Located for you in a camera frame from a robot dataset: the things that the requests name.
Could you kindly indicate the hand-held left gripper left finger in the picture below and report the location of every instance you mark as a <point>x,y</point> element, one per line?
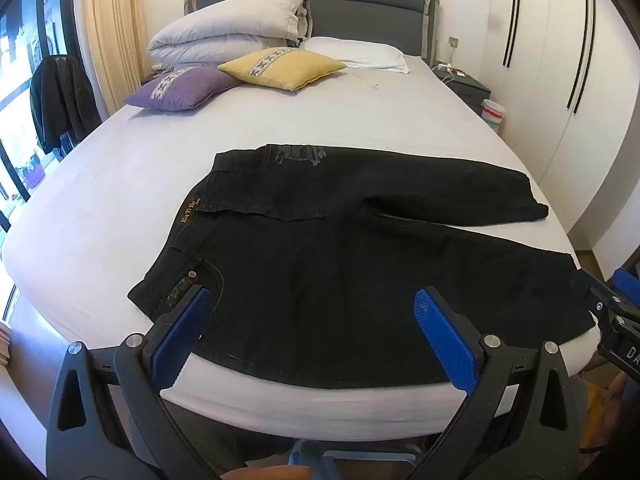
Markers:
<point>189,327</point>

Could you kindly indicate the person's right forearm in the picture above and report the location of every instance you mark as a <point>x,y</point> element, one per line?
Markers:
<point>627,415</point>

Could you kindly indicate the black jacket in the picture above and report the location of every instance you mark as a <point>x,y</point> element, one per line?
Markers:
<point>60,100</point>

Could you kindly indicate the white wardrobe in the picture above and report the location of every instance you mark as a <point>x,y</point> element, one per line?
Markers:
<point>550,85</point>

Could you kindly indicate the yellow patterned cushion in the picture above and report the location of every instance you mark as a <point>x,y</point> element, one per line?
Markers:
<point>295,67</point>

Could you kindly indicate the purple patterned cushion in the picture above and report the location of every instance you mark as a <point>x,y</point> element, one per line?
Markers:
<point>180,89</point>

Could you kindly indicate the wall socket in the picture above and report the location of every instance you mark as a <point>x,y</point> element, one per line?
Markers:
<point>453,42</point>

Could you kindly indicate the stacked white pillows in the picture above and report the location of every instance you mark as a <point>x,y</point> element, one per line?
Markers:
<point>225,25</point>

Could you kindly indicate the beige curtain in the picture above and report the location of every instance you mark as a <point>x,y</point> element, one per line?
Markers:
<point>117,25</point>

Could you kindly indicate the grey padded headboard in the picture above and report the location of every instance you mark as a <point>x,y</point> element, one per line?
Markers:
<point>360,5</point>

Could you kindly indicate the bed with white sheet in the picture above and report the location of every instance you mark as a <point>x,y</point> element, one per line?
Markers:
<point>125,185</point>

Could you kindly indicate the black pants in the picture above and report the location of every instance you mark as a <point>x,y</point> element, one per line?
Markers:
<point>320,255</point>

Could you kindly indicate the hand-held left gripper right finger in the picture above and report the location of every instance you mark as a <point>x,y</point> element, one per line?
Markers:
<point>442,340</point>

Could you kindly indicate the window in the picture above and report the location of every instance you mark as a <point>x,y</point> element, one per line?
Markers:
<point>20,85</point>

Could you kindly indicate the striped round container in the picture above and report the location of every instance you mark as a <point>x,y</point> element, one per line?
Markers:
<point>494,117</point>

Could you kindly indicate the dark grey nightstand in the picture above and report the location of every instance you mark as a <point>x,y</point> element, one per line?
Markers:
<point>467,89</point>

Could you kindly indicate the white charger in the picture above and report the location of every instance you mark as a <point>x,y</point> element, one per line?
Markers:
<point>447,67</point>

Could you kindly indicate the white pillow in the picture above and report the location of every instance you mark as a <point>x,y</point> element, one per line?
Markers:
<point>355,52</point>

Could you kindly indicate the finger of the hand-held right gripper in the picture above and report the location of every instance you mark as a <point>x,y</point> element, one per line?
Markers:
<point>597,297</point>
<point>627,285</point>

